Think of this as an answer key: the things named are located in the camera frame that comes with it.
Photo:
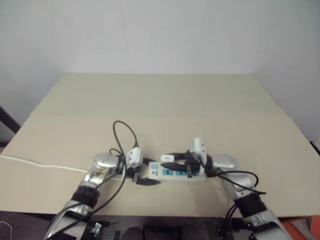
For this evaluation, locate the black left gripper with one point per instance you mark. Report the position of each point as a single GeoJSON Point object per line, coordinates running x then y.
{"type": "Point", "coordinates": [134, 172]}

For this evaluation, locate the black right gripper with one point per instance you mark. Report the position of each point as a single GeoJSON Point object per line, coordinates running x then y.
{"type": "Point", "coordinates": [192, 166]}

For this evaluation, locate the white charger plug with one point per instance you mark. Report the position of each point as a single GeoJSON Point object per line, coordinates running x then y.
{"type": "Point", "coordinates": [167, 158]}

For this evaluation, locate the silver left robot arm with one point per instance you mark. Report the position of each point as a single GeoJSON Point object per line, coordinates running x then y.
{"type": "Point", "coordinates": [102, 162]}

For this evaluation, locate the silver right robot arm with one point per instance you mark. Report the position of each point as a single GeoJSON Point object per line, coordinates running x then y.
{"type": "Point", "coordinates": [225, 161]}

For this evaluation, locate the white power strip blue sockets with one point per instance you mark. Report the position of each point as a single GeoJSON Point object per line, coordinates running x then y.
{"type": "Point", "coordinates": [195, 178]}

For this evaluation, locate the dark rounded shape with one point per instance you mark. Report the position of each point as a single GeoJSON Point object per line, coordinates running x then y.
{"type": "Point", "coordinates": [133, 233]}

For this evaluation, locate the orange object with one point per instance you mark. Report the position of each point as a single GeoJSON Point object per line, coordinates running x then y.
{"type": "Point", "coordinates": [305, 230]}

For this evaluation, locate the dark slanted stand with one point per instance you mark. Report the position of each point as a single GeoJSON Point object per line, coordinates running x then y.
{"type": "Point", "coordinates": [7, 125]}

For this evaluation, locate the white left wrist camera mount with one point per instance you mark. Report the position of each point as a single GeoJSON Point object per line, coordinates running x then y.
{"type": "Point", "coordinates": [133, 156]}

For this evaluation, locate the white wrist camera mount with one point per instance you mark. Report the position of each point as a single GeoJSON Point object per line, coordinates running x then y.
{"type": "Point", "coordinates": [133, 156]}
{"type": "Point", "coordinates": [198, 148]}

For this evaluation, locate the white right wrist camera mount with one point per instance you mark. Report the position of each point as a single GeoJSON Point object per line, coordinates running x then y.
{"type": "Point", "coordinates": [198, 148]}

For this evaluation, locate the small metal bracket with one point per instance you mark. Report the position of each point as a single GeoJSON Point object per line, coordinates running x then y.
{"type": "Point", "coordinates": [97, 228]}

